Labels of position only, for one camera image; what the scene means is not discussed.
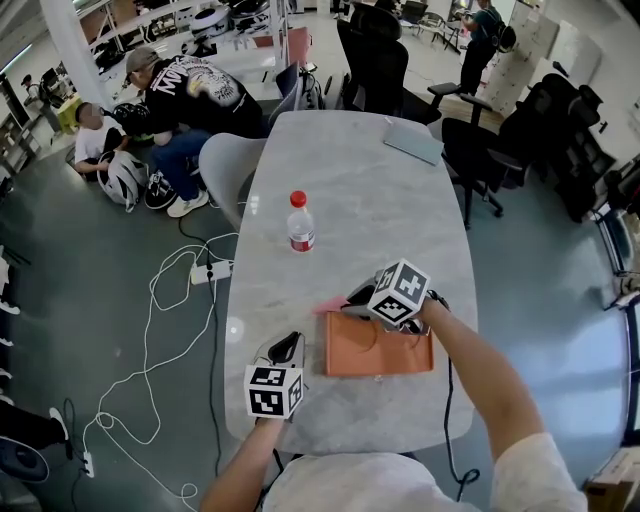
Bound black office chair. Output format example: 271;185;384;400
514;72;616;224
427;82;531;230
335;2;443;126

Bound grey backpack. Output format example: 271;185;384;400
96;150;150;213

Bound clear bottle with red cap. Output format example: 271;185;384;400
286;190;316;254

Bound pink cloth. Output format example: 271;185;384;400
312;295;350;315

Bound grey shell chair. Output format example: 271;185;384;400
198;132;268;232

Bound person's right forearm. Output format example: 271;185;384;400
413;298;545;473

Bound person's left forearm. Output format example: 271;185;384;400
199;415;291;512

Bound black cable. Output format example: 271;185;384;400
442;356;481;501

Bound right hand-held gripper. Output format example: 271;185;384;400
341;257;432;335

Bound orange box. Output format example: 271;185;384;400
322;310;435;377

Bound grey laptop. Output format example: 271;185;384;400
383;122;445;166

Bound person's white shirt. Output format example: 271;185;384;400
261;431;589;512

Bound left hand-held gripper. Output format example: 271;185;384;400
243;330;307;422

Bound white cable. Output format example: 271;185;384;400
81;231;241;512

